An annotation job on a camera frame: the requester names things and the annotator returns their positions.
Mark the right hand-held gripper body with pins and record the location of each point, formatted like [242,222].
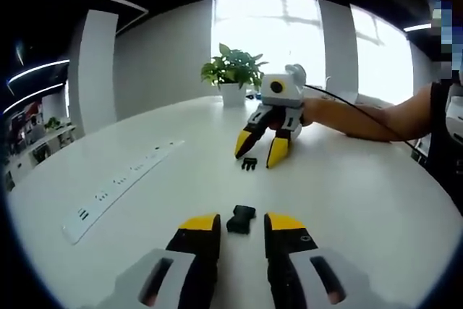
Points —
[293,92]

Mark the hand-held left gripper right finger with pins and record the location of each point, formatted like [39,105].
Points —
[285,251]

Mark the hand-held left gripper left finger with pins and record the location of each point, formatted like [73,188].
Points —
[195,251]

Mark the black plastic buckle pronged part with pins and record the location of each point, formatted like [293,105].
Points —
[249,164]

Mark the black plastic buckle socket part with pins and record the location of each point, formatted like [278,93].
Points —
[241,220]

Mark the person's right hand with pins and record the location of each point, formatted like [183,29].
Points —
[316,113]

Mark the small blue box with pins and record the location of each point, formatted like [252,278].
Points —
[257,95]

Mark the green plant in white pot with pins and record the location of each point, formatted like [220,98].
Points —
[233,70]

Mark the white recessed power strip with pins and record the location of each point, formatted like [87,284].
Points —
[119,193]

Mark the grey chest-worn device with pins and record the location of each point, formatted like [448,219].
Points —
[456,117]

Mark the long white office counter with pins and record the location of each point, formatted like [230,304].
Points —
[40,153]

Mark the small green desk plant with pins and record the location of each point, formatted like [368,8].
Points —
[53,123]

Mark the linear ceiling light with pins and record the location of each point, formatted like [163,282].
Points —
[36,68]
[32,95]

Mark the red wall panel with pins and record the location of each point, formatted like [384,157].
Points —
[32,108]

